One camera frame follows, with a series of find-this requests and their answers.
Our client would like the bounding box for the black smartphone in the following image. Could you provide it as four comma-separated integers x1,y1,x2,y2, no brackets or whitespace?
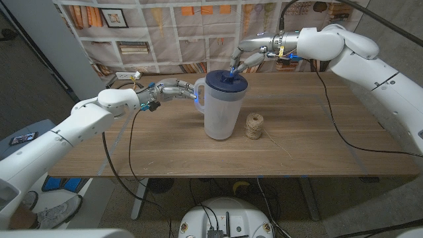
9,132,40,147

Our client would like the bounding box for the translucent plastic pitcher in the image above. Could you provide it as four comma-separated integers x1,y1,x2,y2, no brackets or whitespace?
193,77,249,141

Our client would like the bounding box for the white power strip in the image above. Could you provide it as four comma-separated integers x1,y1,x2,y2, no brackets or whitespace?
115,71,143,81

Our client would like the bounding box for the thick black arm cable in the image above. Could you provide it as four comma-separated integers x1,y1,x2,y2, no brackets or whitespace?
279,0,423,47
101,82,176,238

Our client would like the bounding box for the yellow curved object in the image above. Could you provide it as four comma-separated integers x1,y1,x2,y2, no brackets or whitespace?
232,180,251,195

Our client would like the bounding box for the white table leg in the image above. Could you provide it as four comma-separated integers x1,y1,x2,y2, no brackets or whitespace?
130,177,149,221

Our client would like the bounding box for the grey table leg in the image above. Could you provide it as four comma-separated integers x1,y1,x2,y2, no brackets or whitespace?
299,177,321,221

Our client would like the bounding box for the black round fan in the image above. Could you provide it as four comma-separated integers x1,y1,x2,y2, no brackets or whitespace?
147,177,175,194

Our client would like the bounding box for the white board with blue patches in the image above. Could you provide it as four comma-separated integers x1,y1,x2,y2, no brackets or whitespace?
19,173,115,229

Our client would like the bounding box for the person's bare leg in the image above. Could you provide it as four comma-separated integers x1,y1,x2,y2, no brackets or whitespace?
8,204,37,230

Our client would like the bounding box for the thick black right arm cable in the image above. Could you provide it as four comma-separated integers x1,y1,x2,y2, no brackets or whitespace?
279,0,423,47

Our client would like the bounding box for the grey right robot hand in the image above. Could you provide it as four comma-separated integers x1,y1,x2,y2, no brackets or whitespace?
229,32,282,75

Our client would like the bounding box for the thin black arm wire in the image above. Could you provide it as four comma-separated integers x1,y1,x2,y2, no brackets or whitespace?
128,110,149,191
309,59,423,158

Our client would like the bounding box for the brown twine spool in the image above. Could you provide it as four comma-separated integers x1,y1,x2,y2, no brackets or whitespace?
245,113,294,160

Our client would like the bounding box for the thick black floor cable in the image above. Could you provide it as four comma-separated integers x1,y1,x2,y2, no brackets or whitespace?
333,218,423,238

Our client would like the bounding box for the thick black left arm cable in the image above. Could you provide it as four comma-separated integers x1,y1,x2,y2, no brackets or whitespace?
101,82,176,238

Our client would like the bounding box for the printed bookshelf backdrop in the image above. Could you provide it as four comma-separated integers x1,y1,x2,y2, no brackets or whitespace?
52,0,371,87

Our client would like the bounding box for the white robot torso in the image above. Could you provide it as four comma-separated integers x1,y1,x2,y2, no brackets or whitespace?
177,197,274,238

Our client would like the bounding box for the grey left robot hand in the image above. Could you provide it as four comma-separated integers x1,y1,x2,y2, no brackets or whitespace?
145,77,200,106

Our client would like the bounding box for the thin black left arm wire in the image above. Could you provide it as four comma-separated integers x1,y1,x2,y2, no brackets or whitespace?
128,110,149,191

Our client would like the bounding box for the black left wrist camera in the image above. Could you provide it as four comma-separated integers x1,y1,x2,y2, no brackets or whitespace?
140,100,162,112

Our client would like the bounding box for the grey sneaker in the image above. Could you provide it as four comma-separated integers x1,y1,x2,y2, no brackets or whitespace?
34,194,83,230
21,190,39,212

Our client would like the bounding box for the thin black right arm wire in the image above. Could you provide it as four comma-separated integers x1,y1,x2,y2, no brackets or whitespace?
309,59,423,158

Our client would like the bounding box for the dark blue pitcher lid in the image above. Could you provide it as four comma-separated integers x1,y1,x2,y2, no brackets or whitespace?
205,69,249,93

